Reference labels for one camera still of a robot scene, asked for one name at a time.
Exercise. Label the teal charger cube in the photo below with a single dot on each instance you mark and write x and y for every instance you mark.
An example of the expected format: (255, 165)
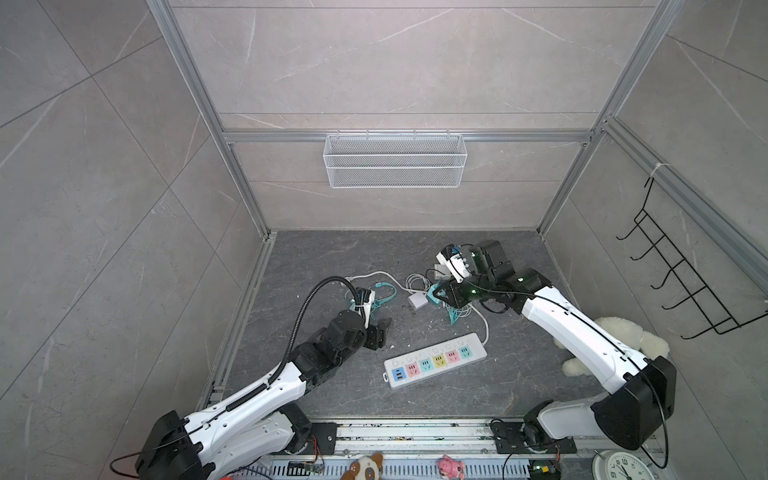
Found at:
(437, 292)

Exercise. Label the brown white plush toy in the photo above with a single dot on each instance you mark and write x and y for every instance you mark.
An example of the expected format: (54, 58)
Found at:
(365, 468)

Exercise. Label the white wire mesh basket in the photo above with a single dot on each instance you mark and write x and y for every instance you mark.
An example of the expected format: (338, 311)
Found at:
(394, 161)

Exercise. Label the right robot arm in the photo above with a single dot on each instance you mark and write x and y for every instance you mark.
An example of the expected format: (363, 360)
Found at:
(639, 391)

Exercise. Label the black wall hook rack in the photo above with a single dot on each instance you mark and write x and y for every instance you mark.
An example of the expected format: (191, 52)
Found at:
(679, 267)

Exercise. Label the white multicolour power strip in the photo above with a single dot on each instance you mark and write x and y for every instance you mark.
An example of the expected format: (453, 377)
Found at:
(433, 360)

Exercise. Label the pink plush toy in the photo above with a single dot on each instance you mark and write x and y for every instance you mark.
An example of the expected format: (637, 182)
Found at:
(451, 469)

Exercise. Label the white charger cube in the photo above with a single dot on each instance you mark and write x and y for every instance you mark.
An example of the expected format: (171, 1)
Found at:
(418, 300)

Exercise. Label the white alarm clock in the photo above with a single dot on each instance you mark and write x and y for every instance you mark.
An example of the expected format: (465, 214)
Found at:
(620, 465)

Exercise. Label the white plush dog toy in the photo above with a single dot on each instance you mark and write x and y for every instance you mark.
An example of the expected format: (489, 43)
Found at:
(628, 332)

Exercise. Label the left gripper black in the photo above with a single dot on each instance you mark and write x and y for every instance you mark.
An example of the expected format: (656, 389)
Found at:
(378, 333)

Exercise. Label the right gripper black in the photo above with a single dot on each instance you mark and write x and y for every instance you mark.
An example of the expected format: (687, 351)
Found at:
(452, 289)

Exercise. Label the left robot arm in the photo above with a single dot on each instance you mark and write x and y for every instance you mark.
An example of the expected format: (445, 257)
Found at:
(262, 418)

